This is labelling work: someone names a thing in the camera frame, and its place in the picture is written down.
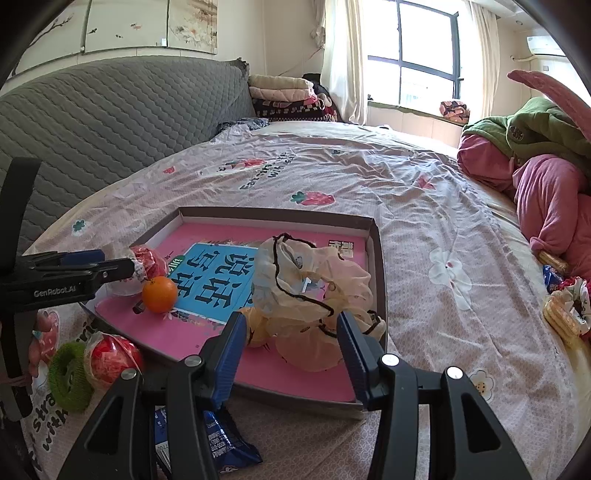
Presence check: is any green fuzzy ring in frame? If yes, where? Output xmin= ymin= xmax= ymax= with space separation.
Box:
xmin=47 ymin=342 xmax=95 ymax=412

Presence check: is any cream curtain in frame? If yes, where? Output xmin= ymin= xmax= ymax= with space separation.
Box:
xmin=462 ymin=0 xmax=502 ymax=123
xmin=321 ymin=0 xmax=370 ymax=125

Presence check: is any pink plush cushion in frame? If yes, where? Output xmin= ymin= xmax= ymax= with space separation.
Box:
xmin=507 ymin=69 xmax=591 ymax=134

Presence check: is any pink folded blanket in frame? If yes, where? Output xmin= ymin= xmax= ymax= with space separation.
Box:
xmin=252 ymin=88 xmax=319 ymax=101

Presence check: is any dark patterned cloth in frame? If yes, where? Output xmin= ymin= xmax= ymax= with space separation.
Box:
xmin=217 ymin=117 xmax=271 ymax=134

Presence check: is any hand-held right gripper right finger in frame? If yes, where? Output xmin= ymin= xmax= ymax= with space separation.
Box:
xmin=336 ymin=311 xmax=532 ymax=480

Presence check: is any pink book with blue print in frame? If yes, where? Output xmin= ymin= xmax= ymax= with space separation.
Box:
xmin=95 ymin=222 xmax=370 ymax=404

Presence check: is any small blue packet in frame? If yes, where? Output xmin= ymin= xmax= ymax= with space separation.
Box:
xmin=542 ymin=264 xmax=564 ymax=294

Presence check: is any red patterned wrapper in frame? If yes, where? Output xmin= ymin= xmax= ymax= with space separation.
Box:
xmin=556 ymin=277 xmax=591 ymax=333

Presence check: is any cream folded blanket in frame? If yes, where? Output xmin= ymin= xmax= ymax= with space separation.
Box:
xmin=248 ymin=74 xmax=315 ymax=90

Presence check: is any grey cardboard box tray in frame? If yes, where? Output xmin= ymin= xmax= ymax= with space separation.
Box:
xmin=85 ymin=206 xmax=387 ymax=421

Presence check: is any window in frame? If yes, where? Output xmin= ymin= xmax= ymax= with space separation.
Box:
xmin=367 ymin=0 xmax=462 ymax=114

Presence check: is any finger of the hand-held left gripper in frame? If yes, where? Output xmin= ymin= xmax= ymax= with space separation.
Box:
xmin=62 ymin=257 xmax=149 ymax=289
xmin=59 ymin=249 xmax=106 ymax=267

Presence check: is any dark checkered folded blanket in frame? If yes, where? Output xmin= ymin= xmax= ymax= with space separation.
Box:
xmin=254 ymin=97 xmax=340 ymax=123

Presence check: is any yellow cracker pack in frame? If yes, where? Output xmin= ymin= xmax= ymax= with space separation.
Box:
xmin=542 ymin=295 xmax=583 ymax=337
xmin=538 ymin=249 xmax=571 ymax=273

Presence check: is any orange tangerine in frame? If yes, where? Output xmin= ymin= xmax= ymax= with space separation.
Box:
xmin=141 ymin=275 xmax=179 ymax=315

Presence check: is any grey quilted headboard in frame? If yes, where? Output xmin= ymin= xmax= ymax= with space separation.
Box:
xmin=0 ymin=59 xmax=257 ymax=259

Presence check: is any blue snack packet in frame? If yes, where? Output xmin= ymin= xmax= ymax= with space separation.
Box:
xmin=152 ymin=405 xmax=264 ymax=478

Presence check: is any white air conditioner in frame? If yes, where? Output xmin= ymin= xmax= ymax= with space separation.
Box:
xmin=526 ymin=34 xmax=566 ymax=58

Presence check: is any red white egg toy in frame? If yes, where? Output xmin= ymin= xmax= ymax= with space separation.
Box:
xmin=83 ymin=333 xmax=145 ymax=386
xmin=113 ymin=244 xmax=169 ymax=296

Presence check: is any green jacket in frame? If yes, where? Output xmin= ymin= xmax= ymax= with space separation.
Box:
xmin=462 ymin=97 xmax=591 ymax=169

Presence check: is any pink quilt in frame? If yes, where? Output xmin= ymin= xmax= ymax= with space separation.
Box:
xmin=457 ymin=134 xmax=591 ymax=282

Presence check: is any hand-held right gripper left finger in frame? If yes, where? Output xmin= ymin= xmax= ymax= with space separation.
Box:
xmin=58 ymin=311 xmax=247 ymax=480

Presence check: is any floral wall painting panel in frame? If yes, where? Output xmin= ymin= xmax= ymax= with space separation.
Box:
xmin=85 ymin=0 xmax=169 ymax=51
xmin=166 ymin=0 xmax=220 ymax=54
xmin=9 ymin=0 xmax=90 ymax=79

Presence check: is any small floral blanket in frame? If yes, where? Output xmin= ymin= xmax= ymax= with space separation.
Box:
xmin=438 ymin=99 xmax=471 ymax=124

